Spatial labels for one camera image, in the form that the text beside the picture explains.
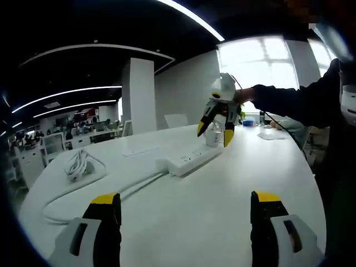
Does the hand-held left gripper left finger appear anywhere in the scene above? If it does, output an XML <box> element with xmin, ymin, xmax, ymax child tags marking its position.
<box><xmin>47</xmin><ymin>192</ymin><xmax>122</xmax><ymax>267</ymax></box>

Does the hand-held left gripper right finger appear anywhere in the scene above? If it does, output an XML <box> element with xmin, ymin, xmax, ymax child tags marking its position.
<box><xmin>249</xmin><ymin>190</ymin><xmax>326</xmax><ymax>267</ymax></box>

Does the white power strip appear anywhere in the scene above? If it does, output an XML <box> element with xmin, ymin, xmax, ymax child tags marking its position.
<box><xmin>155</xmin><ymin>146</ymin><xmax>223</xmax><ymax>177</ymax></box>

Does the white desk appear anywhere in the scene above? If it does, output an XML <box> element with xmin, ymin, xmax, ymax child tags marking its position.
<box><xmin>18</xmin><ymin>123</ymin><xmax>328</xmax><ymax>267</ymax></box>

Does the long ceiling light strip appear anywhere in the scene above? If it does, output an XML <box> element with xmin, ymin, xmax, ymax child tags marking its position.
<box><xmin>33</xmin><ymin>99</ymin><xmax>117</xmax><ymax>118</ymax></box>
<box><xmin>157</xmin><ymin>0</ymin><xmax>225</xmax><ymax>42</ymax></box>
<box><xmin>11</xmin><ymin>85</ymin><xmax>122</xmax><ymax>113</ymax></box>

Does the person's right hand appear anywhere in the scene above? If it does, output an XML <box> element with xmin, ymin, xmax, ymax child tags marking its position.
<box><xmin>235</xmin><ymin>87</ymin><xmax>255</xmax><ymax>105</ymax></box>

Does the green potted plant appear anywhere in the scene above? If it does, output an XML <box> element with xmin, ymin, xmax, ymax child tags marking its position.
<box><xmin>235</xmin><ymin>102</ymin><xmax>248</xmax><ymax>121</ymax></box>

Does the flat white socket panel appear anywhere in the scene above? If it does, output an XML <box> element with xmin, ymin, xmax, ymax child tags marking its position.
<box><xmin>122</xmin><ymin>144</ymin><xmax>161</xmax><ymax>157</ymax></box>

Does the person in dark sleeve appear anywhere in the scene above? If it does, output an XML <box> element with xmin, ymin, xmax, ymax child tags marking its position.
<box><xmin>314</xmin><ymin>58</ymin><xmax>356</xmax><ymax>256</ymax></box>

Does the white glass-front cabinet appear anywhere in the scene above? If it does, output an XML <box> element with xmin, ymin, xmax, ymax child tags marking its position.
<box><xmin>41</xmin><ymin>132</ymin><xmax>66</xmax><ymax>165</ymax></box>

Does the white chest device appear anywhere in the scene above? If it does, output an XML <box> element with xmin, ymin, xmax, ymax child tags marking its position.
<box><xmin>338</xmin><ymin>58</ymin><xmax>356</xmax><ymax>123</ymax></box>

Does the coiled white cable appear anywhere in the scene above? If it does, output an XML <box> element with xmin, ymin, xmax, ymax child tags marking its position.
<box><xmin>63</xmin><ymin>149</ymin><xmax>106</xmax><ymax>183</ymax></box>

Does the white power strip cable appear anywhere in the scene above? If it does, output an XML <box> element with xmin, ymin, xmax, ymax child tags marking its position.
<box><xmin>41</xmin><ymin>171</ymin><xmax>170</xmax><ymax>225</ymax></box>

